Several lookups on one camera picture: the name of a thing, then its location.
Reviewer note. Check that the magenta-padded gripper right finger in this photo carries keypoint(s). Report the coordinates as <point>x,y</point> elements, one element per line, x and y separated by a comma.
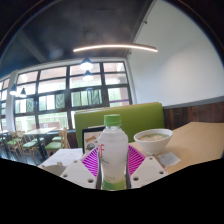
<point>148,170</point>

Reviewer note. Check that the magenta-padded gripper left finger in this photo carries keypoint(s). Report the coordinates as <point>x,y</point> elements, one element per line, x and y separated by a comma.
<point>78,171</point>

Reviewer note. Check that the green-capped clear drink bottle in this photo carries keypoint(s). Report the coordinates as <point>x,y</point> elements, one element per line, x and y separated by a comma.
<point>112,153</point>

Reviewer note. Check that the small clear plastic packet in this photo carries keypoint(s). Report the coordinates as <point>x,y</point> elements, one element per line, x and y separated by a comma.
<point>169,159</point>

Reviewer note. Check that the white ceramic bowl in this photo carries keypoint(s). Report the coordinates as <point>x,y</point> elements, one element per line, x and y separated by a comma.
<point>153,143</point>

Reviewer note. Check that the black-framed sticker-covered tablet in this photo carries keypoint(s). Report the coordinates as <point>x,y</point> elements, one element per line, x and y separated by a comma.
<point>90,140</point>

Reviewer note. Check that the green upholstered bench backrest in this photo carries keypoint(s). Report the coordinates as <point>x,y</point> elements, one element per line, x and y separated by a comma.
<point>140,116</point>

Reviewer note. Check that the group of green-seated wooden chairs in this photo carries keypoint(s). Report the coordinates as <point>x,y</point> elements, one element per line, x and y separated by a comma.
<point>30,144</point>

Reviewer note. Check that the light wooden dining table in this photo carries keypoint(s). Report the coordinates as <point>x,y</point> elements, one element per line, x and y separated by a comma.
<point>36,130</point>

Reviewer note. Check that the large dark-framed grid window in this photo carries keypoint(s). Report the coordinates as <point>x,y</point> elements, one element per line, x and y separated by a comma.
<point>53,100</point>

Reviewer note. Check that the group of pendant lamps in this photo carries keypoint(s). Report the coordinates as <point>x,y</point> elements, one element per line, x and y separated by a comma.
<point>86,64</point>

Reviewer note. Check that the long curved ceiling light strip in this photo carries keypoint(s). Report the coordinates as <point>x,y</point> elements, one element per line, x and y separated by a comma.
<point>115,47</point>

